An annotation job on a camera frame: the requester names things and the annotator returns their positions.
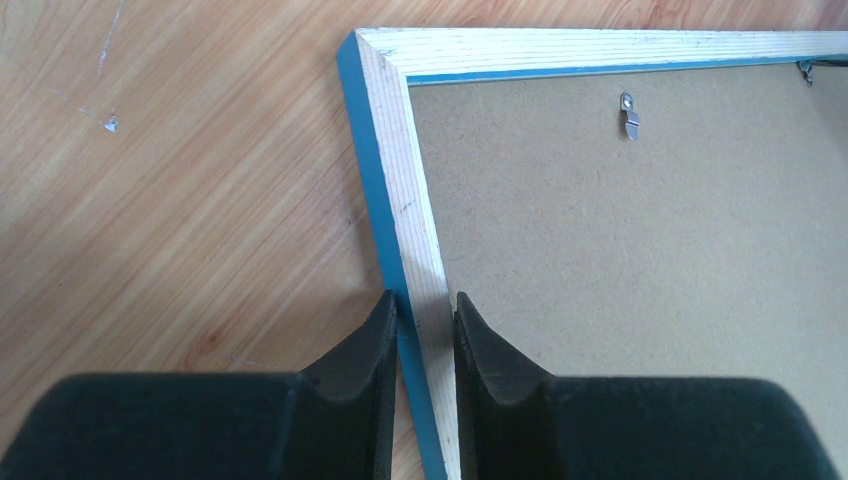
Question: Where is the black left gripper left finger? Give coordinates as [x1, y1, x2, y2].
[1, 291, 398, 479]

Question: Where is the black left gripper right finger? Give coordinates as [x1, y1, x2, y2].
[453, 293, 838, 479]

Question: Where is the wooden photo frame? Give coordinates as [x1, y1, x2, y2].
[337, 28, 847, 479]

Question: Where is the metal frame retaining clip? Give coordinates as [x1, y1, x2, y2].
[619, 92, 640, 141]

